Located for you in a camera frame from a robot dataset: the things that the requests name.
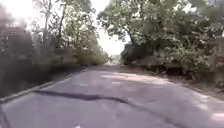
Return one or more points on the row of trees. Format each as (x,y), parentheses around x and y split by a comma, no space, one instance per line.
(173,36)
(40,50)

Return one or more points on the dirt verge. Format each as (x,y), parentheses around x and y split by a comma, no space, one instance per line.
(200,87)

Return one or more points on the concrete kerb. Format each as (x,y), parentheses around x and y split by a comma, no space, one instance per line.
(30,90)

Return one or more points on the grey asphalt road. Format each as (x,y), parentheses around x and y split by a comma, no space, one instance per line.
(110,106)

